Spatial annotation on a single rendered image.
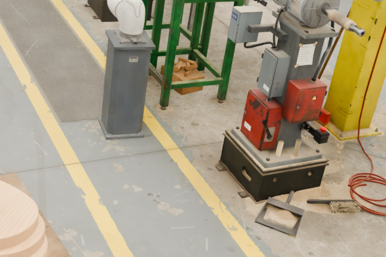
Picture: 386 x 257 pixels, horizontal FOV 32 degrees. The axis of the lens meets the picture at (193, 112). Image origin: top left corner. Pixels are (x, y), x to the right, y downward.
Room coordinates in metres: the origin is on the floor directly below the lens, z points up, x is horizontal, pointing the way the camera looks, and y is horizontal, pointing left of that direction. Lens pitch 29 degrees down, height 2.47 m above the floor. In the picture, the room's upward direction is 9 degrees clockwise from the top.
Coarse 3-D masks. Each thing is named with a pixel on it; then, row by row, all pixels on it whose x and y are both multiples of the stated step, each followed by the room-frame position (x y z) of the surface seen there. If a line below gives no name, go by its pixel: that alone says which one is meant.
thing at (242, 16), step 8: (240, 8) 3.79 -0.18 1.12; (248, 8) 3.81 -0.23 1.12; (256, 8) 3.83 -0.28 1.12; (232, 16) 3.78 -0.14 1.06; (240, 16) 3.72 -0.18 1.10; (248, 16) 3.75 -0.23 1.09; (256, 16) 3.78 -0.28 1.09; (232, 24) 3.77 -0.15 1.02; (240, 24) 3.73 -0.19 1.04; (248, 24) 3.76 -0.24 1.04; (256, 24) 3.78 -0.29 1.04; (232, 32) 3.76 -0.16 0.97; (240, 32) 3.73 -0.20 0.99; (248, 32) 3.76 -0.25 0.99; (232, 40) 3.74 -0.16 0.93; (240, 40) 3.74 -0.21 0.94; (248, 40) 3.77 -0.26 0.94; (256, 40) 3.80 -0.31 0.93; (272, 48) 3.70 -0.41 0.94
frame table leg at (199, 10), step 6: (198, 6) 5.13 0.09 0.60; (198, 12) 5.13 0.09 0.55; (198, 18) 5.13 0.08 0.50; (198, 24) 5.14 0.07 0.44; (192, 30) 5.16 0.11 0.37; (198, 30) 5.14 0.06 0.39; (192, 36) 5.15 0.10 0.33; (198, 36) 5.15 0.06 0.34; (192, 42) 5.14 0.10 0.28; (198, 42) 5.15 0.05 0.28; (192, 48) 5.13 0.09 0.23; (192, 54) 5.13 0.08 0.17; (192, 60) 5.14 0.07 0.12
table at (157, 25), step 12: (156, 0) 4.98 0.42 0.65; (156, 12) 4.96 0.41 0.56; (156, 24) 4.95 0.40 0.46; (168, 24) 5.59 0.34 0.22; (180, 24) 5.63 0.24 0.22; (204, 24) 5.21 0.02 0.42; (156, 36) 4.96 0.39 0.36; (204, 36) 5.19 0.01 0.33; (156, 48) 4.96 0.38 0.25; (180, 48) 5.10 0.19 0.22; (204, 48) 5.20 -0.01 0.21; (156, 60) 4.97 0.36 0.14
